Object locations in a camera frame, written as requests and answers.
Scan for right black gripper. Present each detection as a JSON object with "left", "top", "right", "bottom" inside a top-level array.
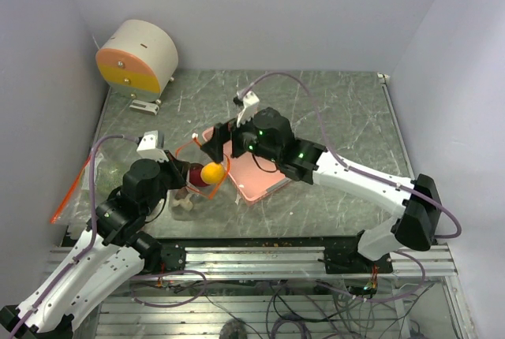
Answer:
[{"left": 201, "top": 106, "right": 281, "bottom": 163}]

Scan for magenta dragon fruit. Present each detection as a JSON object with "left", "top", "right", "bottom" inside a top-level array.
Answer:
[{"left": 188, "top": 163, "right": 208, "bottom": 188}]

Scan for orange fruit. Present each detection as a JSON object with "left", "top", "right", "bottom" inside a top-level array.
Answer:
[{"left": 200, "top": 162, "right": 226, "bottom": 184}]

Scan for white garlic bulb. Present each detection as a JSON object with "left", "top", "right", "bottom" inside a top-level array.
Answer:
[{"left": 170, "top": 194, "right": 193, "bottom": 211}]

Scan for pink plastic basket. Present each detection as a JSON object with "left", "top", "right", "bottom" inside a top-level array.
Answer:
[{"left": 216, "top": 141, "right": 291, "bottom": 206}]

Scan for clear bag orange zipper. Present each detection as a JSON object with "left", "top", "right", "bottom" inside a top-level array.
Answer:
[{"left": 50, "top": 150, "right": 127, "bottom": 225}]

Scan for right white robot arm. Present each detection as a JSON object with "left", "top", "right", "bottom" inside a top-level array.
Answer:
[{"left": 201, "top": 108, "right": 441, "bottom": 273}]

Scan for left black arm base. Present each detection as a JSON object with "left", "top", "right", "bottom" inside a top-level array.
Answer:
[{"left": 132, "top": 232, "right": 186, "bottom": 275}]

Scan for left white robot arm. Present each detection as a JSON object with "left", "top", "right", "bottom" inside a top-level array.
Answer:
[{"left": 1, "top": 152, "right": 189, "bottom": 338}]

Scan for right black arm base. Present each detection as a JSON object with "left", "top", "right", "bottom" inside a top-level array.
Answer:
[{"left": 319, "top": 230, "right": 393, "bottom": 274}]

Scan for cream cylindrical drawer box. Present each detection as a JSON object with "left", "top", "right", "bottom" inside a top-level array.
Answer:
[{"left": 95, "top": 19, "right": 179, "bottom": 103}]

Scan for white corner clip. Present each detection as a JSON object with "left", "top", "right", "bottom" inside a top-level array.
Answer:
[{"left": 377, "top": 73, "right": 391, "bottom": 83}]

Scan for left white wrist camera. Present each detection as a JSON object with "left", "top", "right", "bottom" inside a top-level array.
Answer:
[{"left": 137, "top": 130, "right": 168, "bottom": 162}]

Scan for small white metal bracket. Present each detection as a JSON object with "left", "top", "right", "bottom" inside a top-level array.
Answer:
[{"left": 129, "top": 99, "right": 159, "bottom": 116}]

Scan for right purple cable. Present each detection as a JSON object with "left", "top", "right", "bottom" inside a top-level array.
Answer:
[{"left": 236, "top": 71, "right": 462, "bottom": 240}]

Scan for purple cable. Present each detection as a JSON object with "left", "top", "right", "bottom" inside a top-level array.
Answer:
[
  {"left": 7, "top": 133, "right": 141, "bottom": 336},
  {"left": 236, "top": 71, "right": 462, "bottom": 240}
]

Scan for aluminium mounting rail frame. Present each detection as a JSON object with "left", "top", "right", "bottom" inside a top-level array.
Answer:
[{"left": 49, "top": 236, "right": 474, "bottom": 339}]

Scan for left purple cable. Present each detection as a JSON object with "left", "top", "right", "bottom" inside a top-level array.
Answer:
[{"left": 7, "top": 133, "right": 141, "bottom": 336}]

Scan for tangled black floor cables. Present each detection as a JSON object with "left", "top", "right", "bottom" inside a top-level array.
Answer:
[{"left": 129, "top": 267, "right": 435, "bottom": 339}]

